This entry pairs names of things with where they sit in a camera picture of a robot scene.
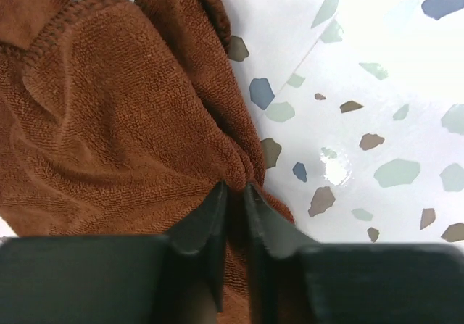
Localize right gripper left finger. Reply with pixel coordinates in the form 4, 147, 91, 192
1, 183, 228, 323

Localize brown towel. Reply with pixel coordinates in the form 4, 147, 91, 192
0, 0, 297, 324

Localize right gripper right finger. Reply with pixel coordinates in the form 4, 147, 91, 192
244, 185, 463, 323

